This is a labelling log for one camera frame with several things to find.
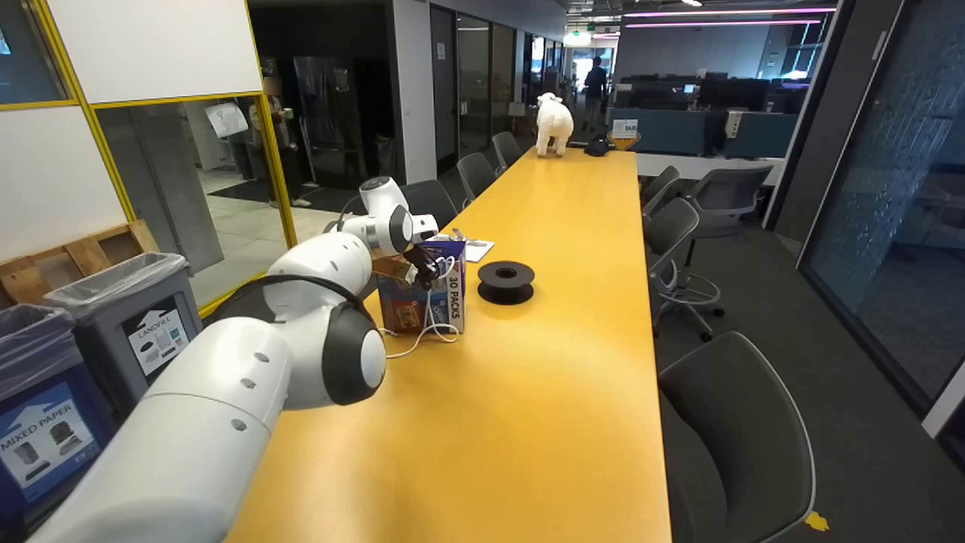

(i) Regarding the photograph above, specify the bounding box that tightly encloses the distant standing person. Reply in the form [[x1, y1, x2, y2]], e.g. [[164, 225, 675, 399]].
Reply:
[[583, 53, 613, 115]]

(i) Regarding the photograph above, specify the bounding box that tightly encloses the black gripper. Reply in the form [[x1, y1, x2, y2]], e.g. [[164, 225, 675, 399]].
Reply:
[[369, 238, 448, 292]]

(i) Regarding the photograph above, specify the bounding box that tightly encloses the wooden pallet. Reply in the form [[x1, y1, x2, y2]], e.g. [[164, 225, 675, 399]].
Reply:
[[0, 216, 163, 308]]

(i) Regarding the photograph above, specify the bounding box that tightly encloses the blue recycling bin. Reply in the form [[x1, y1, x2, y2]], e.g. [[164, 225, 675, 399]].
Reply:
[[0, 300, 120, 537]]

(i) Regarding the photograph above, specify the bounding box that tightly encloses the black chair with chrome ring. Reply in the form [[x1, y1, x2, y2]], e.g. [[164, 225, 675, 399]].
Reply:
[[641, 194, 726, 340]]

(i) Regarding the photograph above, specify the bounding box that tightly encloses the black office chair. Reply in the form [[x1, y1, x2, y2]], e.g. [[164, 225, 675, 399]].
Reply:
[[487, 129, 526, 172], [658, 329, 824, 543], [400, 176, 461, 232], [639, 163, 681, 213], [686, 163, 778, 229], [454, 146, 500, 205]]

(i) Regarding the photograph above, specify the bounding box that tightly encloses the grey recycling bin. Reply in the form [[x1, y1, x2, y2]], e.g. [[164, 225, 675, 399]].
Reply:
[[42, 251, 206, 421]]

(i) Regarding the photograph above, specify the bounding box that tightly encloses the dark round spool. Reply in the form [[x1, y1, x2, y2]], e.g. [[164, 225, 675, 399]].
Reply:
[[473, 258, 536, 308]]

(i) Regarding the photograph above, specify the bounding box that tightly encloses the white paper notice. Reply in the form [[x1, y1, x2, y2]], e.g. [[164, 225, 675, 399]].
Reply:
[[203, 98, 252, 142]]

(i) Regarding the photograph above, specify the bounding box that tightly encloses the white paper sheet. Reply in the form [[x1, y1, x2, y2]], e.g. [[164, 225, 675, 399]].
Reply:
[[461, 234, 496, 268]]

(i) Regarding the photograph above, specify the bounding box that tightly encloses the blue printed cardboard box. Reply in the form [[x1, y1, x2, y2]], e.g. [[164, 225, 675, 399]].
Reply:
[[376, 234, 469, 338]]

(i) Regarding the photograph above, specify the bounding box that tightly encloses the white plush animal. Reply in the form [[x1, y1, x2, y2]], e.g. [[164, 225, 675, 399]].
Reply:
[[530, 91, 580, 163]]

